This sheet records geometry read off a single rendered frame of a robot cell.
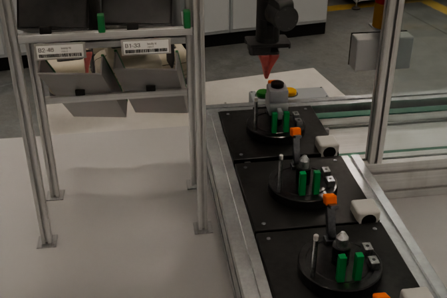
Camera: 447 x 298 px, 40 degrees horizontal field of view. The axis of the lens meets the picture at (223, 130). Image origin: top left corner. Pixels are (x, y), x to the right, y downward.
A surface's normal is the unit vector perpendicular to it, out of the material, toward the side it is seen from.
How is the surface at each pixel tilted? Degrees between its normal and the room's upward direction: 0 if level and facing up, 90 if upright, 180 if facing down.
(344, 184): 0
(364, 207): 0
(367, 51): 90
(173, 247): 0
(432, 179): 90
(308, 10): 90
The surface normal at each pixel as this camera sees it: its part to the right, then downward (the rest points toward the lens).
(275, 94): 0.10, 0.47
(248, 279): 0.00, -0.88
